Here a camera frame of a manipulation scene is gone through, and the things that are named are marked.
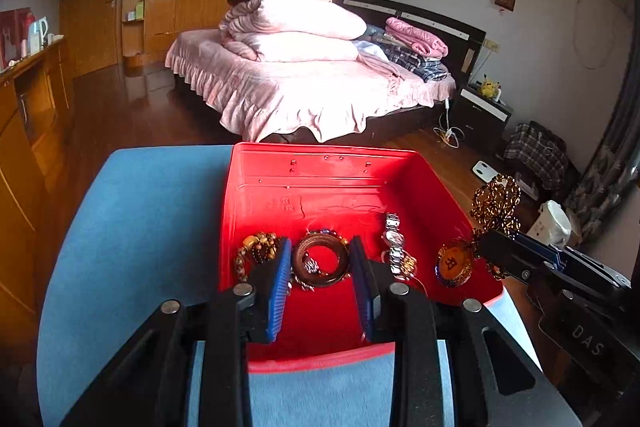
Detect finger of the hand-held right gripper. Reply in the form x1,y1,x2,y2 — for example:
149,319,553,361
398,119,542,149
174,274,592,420
510,234,568,270
479,231,538,283

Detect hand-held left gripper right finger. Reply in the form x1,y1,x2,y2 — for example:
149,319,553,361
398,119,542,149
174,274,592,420
348,234,571,427

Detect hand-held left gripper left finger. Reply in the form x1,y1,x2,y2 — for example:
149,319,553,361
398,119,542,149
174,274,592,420
59,237,293,427

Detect dark brown wooden bangle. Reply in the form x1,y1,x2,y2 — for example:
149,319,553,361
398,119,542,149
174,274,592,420
291,234,352,289

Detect amber pendant bead necklace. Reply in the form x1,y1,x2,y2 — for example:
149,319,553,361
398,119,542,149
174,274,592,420
437,174,522,289

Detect brown golden bead bracelet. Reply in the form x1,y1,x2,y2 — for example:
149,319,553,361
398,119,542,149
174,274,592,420
234,232,282,284

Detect silver wrist watch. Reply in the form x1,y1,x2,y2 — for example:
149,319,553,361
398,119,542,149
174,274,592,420
382,213,418,282

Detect multicolour bead bracelet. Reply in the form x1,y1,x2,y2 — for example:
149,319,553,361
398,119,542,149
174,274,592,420
299,227,352,244

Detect red plastic box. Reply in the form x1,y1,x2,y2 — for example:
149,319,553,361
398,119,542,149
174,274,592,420
217,142,506,375

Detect white plastic bin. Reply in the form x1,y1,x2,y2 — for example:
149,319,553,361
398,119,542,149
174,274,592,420
527,200,572,248

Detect plaid bag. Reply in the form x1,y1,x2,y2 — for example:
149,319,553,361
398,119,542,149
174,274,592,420
502,121,571,192

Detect patterned grey curtain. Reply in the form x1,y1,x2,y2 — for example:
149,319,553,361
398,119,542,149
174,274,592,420
565,72,640,228

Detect dark nightstand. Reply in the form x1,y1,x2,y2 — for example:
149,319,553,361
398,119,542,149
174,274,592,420
452,84,514,152

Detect yellow plush toy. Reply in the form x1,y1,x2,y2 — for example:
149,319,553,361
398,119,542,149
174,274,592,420
477,74,501,98

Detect bed with pink sheet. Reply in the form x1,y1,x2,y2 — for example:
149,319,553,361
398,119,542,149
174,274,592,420
165,24,458,144

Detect plaid clothes pile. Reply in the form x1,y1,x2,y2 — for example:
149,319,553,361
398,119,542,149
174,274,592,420
367,32,449,82

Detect dark wooden headboard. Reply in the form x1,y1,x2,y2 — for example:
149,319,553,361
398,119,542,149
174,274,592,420
334,0,487,88

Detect small folded pink blanket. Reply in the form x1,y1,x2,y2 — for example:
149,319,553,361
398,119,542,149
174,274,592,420
385,17,449,58

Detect pink folded quilt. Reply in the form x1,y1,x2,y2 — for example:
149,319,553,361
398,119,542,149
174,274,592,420
222,31,360,64
218,0,368,42

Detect wooden sideboard cabinet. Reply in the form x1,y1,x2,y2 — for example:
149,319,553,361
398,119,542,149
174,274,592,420
0,38,76,358

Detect wooden door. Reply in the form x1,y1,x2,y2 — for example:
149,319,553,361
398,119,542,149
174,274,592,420
62,0,126,78

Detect pale blue kettle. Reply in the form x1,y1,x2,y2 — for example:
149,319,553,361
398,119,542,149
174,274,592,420
28,16,49,55

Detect red thermos flask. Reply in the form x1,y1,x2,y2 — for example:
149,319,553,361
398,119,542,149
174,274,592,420
20,12,36,58

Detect white power strip cable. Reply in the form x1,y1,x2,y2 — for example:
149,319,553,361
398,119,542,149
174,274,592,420
434,99,466,150

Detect thin wall cord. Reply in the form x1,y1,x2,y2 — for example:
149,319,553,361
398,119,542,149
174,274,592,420
572,0,618,70

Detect red picture frame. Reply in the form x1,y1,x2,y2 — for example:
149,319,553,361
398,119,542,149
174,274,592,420
0,7,32,70

